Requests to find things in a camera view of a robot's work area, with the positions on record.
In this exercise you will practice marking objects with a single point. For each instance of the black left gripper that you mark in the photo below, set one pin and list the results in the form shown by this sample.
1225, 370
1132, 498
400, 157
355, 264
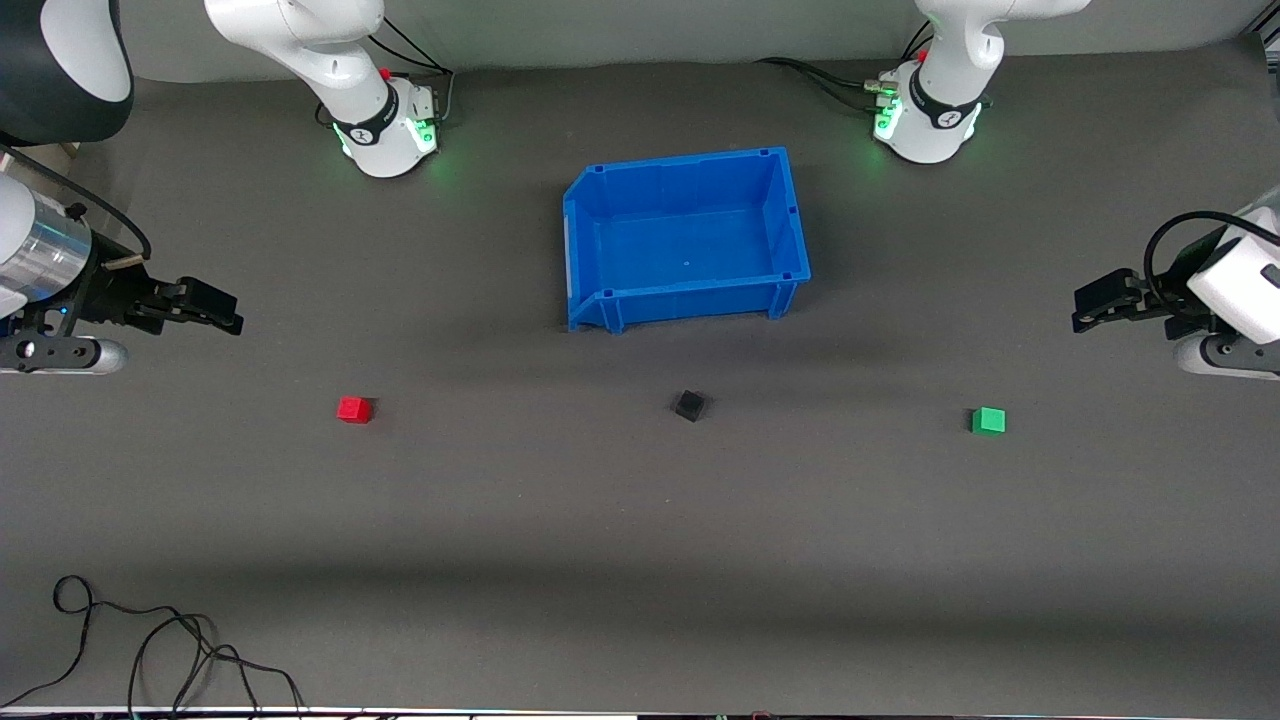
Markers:
1163, 301

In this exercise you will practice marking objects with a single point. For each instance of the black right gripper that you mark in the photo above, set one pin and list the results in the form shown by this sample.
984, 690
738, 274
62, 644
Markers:
100, 296

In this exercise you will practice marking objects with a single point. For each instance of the small green cube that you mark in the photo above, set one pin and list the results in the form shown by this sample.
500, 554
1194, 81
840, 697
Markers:
988, 420

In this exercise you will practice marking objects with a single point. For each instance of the small red cube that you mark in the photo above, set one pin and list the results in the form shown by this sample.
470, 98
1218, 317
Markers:
354, 409

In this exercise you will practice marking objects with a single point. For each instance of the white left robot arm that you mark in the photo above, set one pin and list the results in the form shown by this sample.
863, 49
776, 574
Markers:
950, 60

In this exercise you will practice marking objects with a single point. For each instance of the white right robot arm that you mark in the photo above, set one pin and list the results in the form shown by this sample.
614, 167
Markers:
300, 30

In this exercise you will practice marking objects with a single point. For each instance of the small black cube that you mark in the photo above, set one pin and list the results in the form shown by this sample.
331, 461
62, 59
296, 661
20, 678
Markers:
689, 405

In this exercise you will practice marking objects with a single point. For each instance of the blue plastic storage bin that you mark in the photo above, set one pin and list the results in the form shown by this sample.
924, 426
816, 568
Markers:
690, 245

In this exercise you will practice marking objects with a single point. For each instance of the dark metal frame rail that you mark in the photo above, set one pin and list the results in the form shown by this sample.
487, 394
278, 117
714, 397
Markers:
1268, 38

